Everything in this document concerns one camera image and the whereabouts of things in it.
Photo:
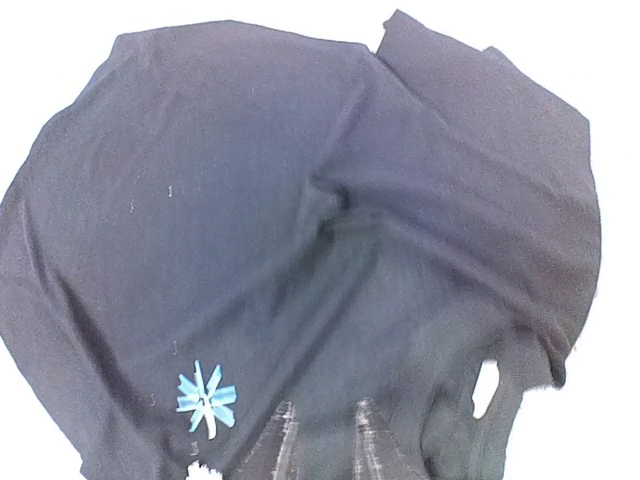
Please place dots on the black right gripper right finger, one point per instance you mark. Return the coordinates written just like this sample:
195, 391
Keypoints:
376, 454

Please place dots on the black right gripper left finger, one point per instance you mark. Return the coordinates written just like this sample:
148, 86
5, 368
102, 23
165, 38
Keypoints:
273, 457

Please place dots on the sparkling brooch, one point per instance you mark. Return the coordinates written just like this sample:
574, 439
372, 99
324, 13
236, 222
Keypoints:
198, 471

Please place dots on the black t-shirt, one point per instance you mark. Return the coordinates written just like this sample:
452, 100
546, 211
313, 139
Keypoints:
230, 216

